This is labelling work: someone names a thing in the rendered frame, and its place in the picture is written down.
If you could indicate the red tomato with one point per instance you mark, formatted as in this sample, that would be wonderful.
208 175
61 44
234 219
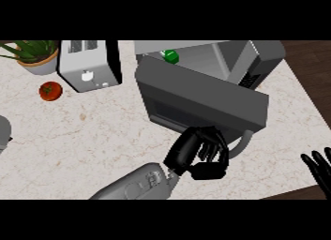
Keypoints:
51 91

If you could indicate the dark grey microwave door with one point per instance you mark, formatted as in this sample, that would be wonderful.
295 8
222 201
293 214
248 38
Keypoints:
196 90

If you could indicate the silver toaster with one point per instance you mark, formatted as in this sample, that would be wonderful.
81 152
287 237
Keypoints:
85 70

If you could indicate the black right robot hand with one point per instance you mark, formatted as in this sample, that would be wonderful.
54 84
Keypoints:
327 175

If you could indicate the grey microwave body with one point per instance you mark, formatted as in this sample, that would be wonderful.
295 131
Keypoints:
265 54

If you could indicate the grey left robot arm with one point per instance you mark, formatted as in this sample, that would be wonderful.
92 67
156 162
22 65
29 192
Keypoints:
135 186

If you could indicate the green plant in pale pot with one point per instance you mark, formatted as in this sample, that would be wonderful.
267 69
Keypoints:
39 62

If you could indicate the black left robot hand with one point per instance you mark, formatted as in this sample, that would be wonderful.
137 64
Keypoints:
186 150

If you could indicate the green and white milk carton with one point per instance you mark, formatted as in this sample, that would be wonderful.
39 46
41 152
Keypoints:
172 56

